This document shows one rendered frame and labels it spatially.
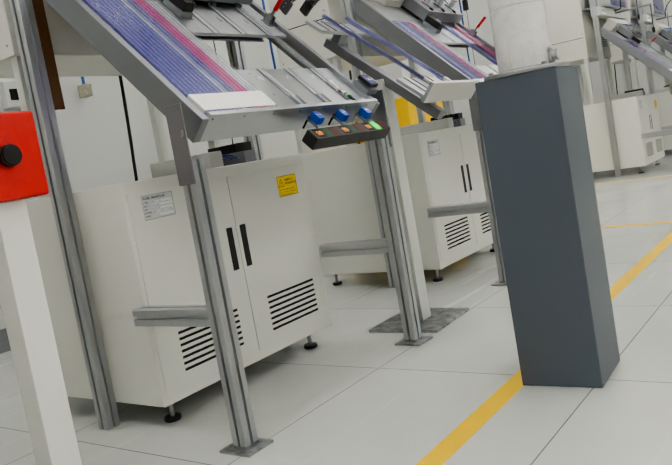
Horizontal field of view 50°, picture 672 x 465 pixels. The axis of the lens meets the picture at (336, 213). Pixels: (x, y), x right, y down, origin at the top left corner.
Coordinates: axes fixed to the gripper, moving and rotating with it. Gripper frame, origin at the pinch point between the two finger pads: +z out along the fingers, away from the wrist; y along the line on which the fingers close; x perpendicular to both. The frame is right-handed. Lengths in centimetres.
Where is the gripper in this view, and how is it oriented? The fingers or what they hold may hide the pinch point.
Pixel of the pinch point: (294, 10)
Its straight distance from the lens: 214.2
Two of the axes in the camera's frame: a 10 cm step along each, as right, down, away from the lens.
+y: -5.8, 1.7, -7.9
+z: -5.5, 6.4, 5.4
